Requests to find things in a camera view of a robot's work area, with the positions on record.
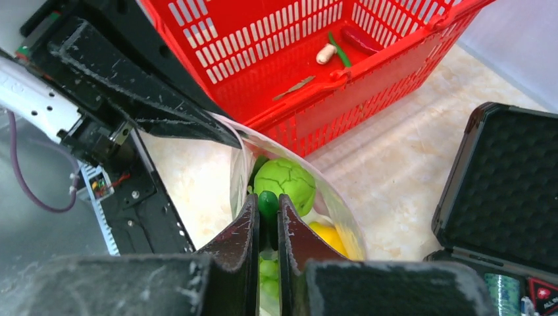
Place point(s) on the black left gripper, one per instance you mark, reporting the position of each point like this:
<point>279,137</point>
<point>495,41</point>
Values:
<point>107,57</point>

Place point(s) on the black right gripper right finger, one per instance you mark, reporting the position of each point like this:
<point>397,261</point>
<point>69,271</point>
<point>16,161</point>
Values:
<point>317,280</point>

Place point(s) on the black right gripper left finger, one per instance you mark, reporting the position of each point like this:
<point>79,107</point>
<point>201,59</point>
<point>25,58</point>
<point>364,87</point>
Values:
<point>219,279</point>

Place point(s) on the yellow toy fruit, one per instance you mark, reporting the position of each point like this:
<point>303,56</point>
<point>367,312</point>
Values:
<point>330,235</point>

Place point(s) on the green pea pod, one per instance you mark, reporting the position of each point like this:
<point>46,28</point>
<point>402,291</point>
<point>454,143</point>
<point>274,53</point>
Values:
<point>268,206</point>

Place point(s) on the green lime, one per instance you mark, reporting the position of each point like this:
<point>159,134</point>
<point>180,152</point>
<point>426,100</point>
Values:
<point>283,176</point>

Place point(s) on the clear zip top bag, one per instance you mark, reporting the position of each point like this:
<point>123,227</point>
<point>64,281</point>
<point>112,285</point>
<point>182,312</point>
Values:
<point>315,278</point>

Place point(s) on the green grape bunch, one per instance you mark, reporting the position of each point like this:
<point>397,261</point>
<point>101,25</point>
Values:
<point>269,277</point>

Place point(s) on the red plastic basket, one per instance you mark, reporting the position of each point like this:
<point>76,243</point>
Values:
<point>244,53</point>

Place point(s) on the small tan stick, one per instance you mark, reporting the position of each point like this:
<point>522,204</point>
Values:
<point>294,88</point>

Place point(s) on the white toy mushroom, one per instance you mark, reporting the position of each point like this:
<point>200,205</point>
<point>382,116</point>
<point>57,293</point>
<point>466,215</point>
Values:
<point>325,54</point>

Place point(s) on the open black foam case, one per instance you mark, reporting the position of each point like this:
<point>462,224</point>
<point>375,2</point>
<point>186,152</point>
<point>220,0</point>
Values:
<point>498,210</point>

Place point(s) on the red chili pepper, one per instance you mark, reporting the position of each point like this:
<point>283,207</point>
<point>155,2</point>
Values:
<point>360,40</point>

